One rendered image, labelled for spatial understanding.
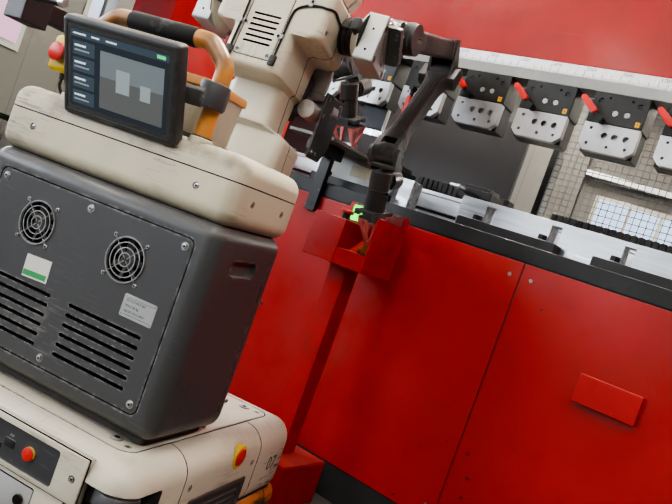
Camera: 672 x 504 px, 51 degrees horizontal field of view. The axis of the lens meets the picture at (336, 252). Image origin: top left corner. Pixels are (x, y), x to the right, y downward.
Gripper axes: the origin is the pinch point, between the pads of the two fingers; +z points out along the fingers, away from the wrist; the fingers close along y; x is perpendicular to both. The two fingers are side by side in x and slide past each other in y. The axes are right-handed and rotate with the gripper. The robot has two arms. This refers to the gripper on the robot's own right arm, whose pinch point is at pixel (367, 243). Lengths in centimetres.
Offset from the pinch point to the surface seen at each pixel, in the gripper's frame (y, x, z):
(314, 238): -7.3, 12.3, 1.8
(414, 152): 92, 43, -19
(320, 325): -7.9, 4.3, 24.1
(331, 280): -4.8, 5.8, 12.0
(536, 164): 608, 177, 7
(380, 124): 41, 29, -29
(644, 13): 46, -42, -73
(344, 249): -7.4, 2.0, 1.8
